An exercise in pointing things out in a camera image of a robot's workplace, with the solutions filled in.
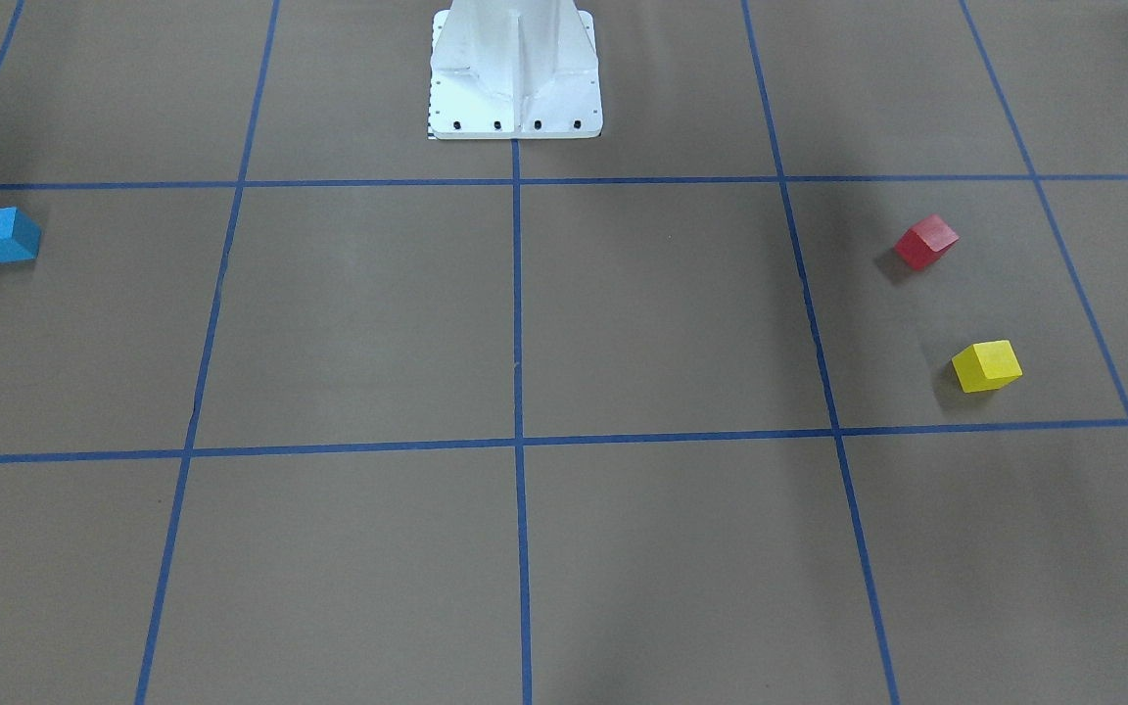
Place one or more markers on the red wooden block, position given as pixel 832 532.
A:
pixel 925 242

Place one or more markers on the yellow wooden block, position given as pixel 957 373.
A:
pixel 985 366

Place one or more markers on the blue wooden block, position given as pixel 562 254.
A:
pixel 20 236

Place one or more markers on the white camera mast pedestal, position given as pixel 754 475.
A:
pixel 514 70

